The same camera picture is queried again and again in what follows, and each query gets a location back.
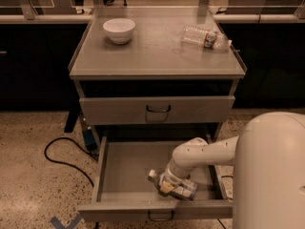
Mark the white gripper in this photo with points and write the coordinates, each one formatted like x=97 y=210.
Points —
x=172 y=177

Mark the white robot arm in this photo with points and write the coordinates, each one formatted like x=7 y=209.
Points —
x=268 y=157

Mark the open middle grey drawer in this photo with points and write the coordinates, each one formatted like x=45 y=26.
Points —
x=122 y=191

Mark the closed upper grey drawer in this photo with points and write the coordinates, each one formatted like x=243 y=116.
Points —
x=155 y=110

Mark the grey drawer cabinet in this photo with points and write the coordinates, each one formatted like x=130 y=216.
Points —
x=154 y=63

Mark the clear red label bottle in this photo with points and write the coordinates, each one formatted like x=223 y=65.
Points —
x=206 y=39

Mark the blue power adapter box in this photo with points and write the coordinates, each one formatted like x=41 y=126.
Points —
x=89 y=140

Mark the white ceramic bowl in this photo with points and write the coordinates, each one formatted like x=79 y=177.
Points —
x=119 y=30

